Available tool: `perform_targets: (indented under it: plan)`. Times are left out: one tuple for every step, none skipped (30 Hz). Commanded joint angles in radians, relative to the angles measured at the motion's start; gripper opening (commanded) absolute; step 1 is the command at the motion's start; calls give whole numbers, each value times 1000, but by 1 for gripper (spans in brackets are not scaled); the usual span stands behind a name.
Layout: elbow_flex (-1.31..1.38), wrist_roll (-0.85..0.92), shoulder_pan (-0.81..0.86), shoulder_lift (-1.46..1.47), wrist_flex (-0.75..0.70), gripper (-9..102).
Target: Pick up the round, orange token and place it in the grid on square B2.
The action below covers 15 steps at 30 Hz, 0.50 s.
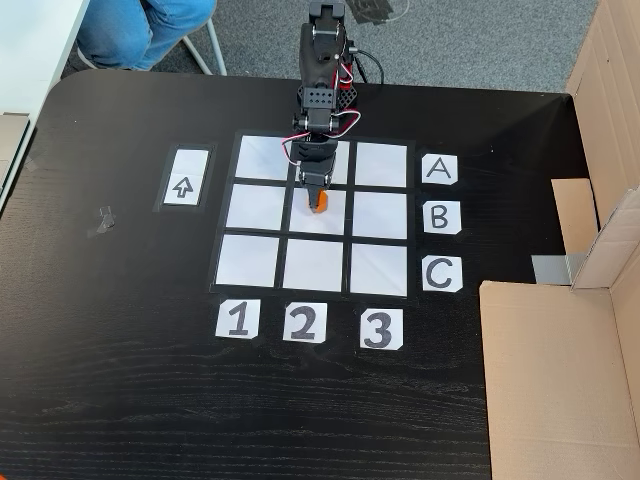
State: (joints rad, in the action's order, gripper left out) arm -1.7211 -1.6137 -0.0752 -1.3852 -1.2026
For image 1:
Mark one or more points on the white metal chair leg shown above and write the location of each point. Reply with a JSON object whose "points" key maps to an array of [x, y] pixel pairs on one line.
{"points": [[212, 45]]}

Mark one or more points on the brown cardboard wall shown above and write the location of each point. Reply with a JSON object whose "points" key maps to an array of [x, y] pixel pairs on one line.
{"points": [[550, 375]]}

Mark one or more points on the paper sheet letter C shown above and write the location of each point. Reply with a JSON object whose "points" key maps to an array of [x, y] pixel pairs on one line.
{"points": [[442, 274]]}

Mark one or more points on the paper sheet letter A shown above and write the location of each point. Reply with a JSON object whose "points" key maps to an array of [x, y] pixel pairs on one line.
{"points": [[440, 170]]}

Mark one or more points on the grey tape strip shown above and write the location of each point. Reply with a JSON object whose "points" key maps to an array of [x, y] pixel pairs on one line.
{"points": [[550, 269]]}

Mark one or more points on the white desk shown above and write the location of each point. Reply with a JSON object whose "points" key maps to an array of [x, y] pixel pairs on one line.
{"points": [[35, 50]]}

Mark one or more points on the person's legs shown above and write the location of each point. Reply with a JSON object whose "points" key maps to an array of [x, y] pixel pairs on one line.
{"points": [[130, 30]]}

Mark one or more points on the paper sheet letter B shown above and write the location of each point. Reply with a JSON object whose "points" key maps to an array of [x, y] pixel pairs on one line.
{"points": [[442, 217]]}

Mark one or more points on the white nine-square paper grid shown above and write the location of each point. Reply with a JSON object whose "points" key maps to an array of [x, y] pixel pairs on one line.
{"points": [[250, 260]]}

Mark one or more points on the paper sheet number 3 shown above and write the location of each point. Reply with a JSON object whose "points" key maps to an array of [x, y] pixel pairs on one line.
{"points": [[382, 329]]}

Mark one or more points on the round orange token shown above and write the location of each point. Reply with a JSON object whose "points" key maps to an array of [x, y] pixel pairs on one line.
{"points": [[323, 201]]}

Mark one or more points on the paper sheet number 1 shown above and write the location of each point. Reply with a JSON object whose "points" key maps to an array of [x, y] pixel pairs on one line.
{"points": [[238, 319]]}

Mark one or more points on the white arrow paper sheet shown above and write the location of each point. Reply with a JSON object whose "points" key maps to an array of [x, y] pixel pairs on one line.
{"points": [[184, 187]]}

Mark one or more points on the paper sheet number 2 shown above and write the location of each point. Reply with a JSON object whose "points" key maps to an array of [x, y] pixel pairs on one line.
{"points": [[305, 322]]}

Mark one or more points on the clear tape scraps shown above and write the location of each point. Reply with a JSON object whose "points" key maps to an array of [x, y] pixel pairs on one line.
{"points": [[104, 222]]}

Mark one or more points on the black floor tape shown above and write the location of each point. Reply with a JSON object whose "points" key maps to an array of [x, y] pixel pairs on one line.
{"points": [[372, 10]]}

